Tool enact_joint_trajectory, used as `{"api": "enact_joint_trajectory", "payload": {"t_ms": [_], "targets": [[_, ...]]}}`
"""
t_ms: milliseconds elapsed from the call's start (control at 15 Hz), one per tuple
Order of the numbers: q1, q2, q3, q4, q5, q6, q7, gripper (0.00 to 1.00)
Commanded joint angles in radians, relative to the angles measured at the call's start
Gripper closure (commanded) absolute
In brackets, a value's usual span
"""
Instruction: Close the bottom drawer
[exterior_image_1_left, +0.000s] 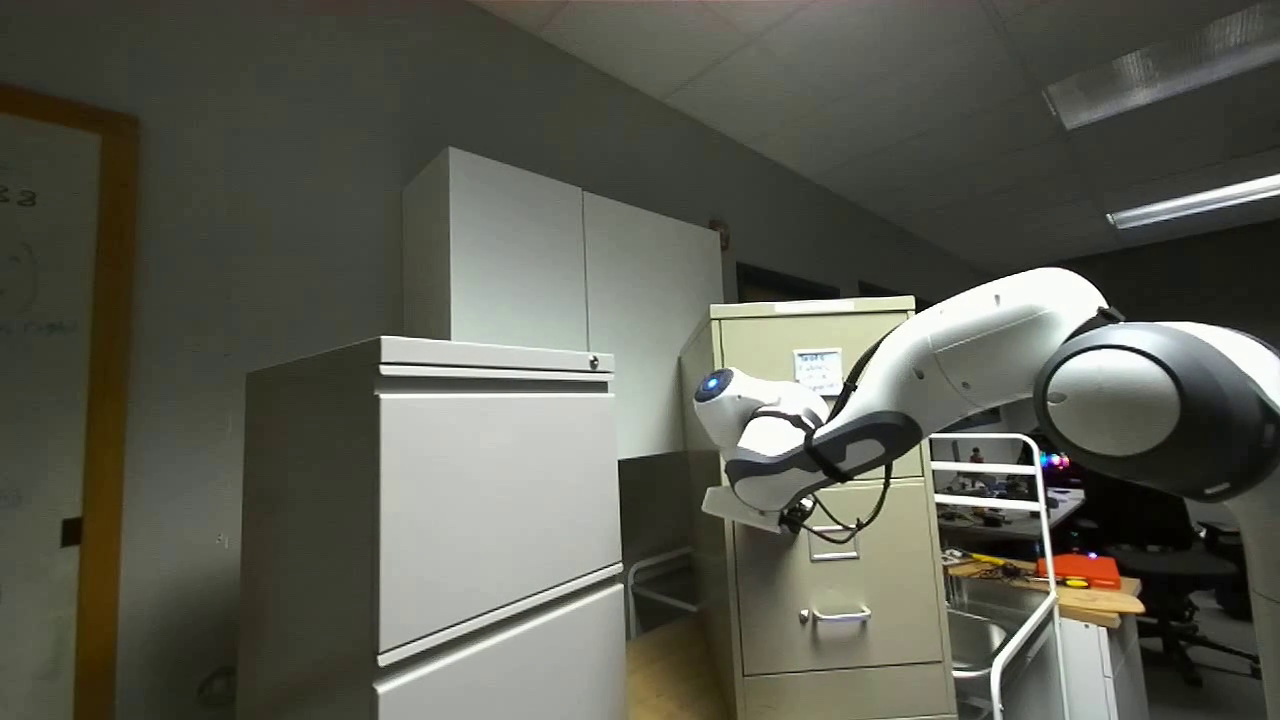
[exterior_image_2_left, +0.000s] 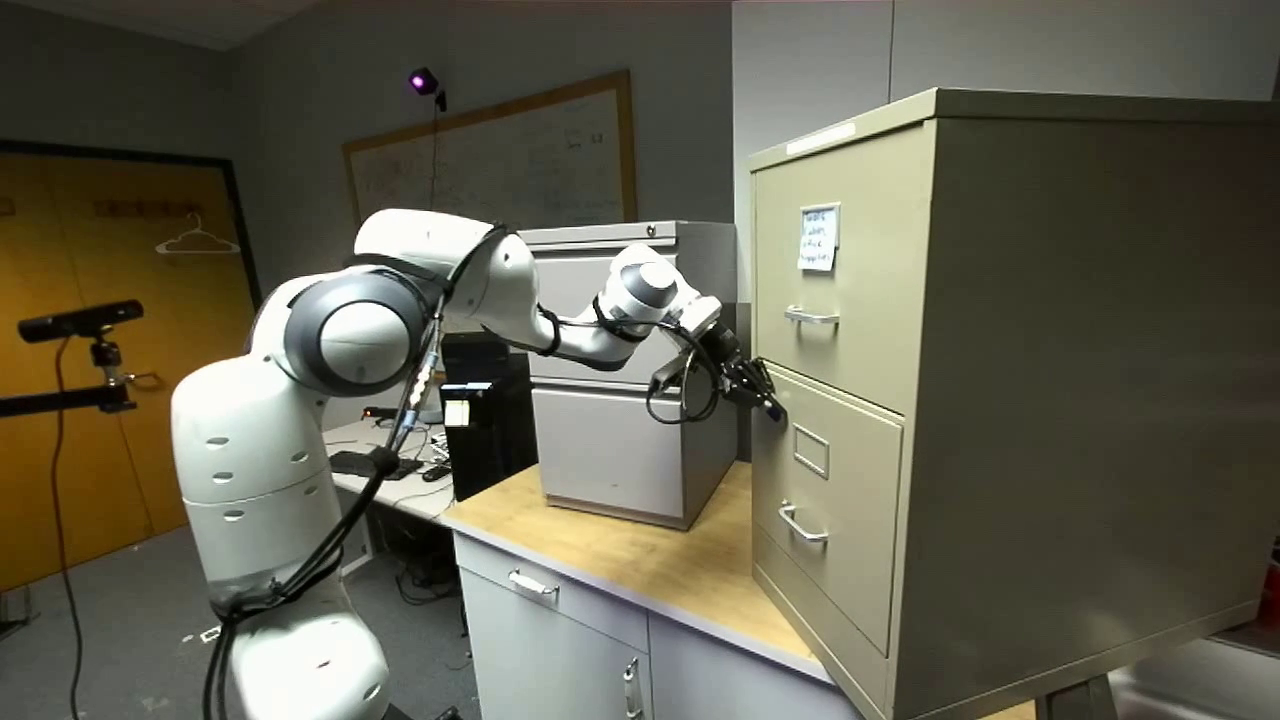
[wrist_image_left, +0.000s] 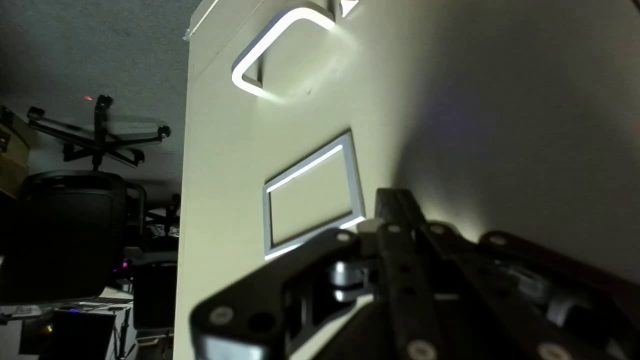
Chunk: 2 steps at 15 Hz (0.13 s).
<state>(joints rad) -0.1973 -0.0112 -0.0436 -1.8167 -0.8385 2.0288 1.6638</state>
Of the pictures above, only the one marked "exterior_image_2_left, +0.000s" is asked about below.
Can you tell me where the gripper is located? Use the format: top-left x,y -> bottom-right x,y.
697,326 -> 788,423

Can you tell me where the beige drawer with paper note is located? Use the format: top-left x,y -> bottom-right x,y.
751,122 -> 938,417

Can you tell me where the beige drawer with label holder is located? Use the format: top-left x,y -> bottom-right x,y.
750,358 -> 907,658

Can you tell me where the grey cabinet drawer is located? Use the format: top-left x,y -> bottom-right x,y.
529,380 -> 693,523
519,238 -> 687,387

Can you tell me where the grey counter drawer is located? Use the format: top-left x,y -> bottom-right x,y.
453,533 -> 652,653

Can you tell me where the white paper note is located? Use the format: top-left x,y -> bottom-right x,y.
797,202 -> 842,274

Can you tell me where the grey filing cabinet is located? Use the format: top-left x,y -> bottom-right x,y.
515,220 -> 741,532

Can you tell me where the black computer tower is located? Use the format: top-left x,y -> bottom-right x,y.
439,333 -> 538,503

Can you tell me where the grey counter door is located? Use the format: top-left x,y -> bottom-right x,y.
457,568 -> 652,720
647,612 -> 863,720

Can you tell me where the beige filing cabinet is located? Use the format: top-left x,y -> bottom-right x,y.
748,88 -> 1280,720

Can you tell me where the wood framed whiteboard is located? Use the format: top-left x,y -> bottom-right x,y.
341,69 -> 640,234

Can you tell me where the white desk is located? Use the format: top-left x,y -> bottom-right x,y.
324,414 -> 459,525

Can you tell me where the black keyboard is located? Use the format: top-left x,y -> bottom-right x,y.
329,449 -> 425,482

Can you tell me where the white coat hanger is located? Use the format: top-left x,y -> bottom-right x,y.
154,212 -> 242,257

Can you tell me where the yellow door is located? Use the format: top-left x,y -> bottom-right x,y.
0,139 -> 263,593

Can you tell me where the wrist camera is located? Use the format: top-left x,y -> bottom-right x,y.
650,350 -> 703,393

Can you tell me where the tangle of black cables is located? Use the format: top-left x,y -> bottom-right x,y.
392,540 -> 463,609

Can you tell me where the camera on mount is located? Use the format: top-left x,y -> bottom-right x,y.
0,298 -> 147,419
407,66 -> 449,213

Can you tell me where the black cable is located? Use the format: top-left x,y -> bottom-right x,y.
48,338 -> 87,720

